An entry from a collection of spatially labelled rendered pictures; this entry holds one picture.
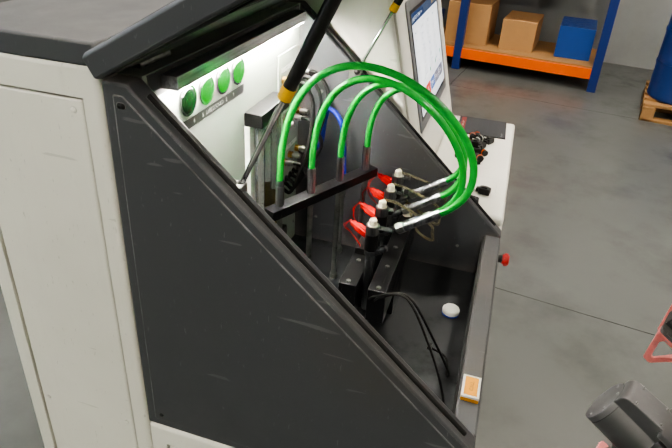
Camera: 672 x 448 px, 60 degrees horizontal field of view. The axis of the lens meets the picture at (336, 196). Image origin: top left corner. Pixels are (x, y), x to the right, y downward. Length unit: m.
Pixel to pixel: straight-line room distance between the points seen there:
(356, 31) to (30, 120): 0.76
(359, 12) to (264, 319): 0.77
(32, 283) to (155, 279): 0.26
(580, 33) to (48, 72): 5.81
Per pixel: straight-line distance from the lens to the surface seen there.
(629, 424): 0.76
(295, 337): 0.91
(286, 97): 0.75
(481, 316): 1.23
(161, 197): 0.88
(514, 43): 6.44
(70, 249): 1.05
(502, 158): 1.86
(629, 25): 7.49
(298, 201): 1.24
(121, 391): 1.21
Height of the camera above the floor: 1.71
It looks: 29 degrees down
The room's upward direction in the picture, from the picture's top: 4 degrees clockwise
